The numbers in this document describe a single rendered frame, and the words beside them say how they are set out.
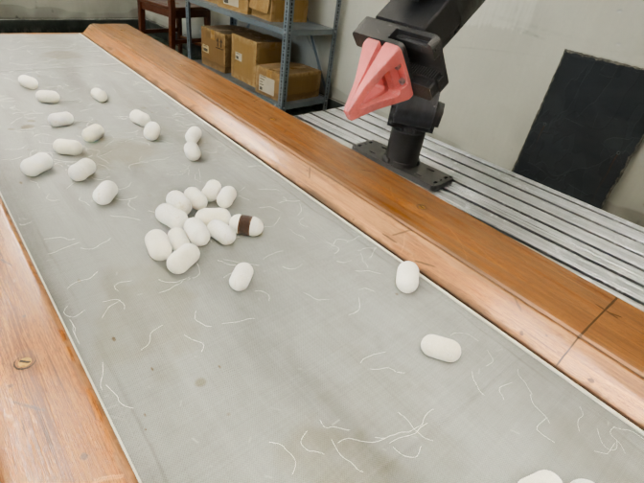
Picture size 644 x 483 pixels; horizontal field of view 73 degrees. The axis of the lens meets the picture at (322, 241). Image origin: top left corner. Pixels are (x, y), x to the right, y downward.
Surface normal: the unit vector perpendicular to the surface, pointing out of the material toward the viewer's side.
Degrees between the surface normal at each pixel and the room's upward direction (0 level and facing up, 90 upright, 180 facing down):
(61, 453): 0
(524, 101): 90
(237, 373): 0
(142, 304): 0
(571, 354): 45
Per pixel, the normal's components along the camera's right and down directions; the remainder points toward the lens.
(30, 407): 0.13, -0.81
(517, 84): -0.71, 0.32
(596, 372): -0.44, -0.37
